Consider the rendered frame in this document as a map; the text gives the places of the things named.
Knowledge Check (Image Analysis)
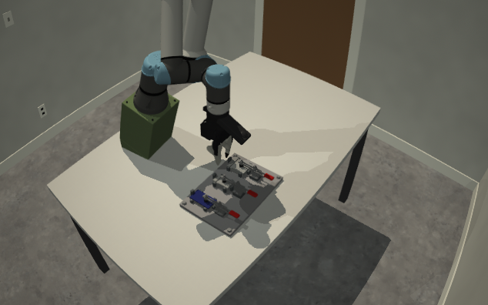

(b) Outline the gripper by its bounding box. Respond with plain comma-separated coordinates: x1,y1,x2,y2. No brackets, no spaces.
200,106,233,165

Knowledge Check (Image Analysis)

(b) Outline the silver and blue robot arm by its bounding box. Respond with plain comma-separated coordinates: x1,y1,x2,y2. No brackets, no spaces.
133,0,251,145

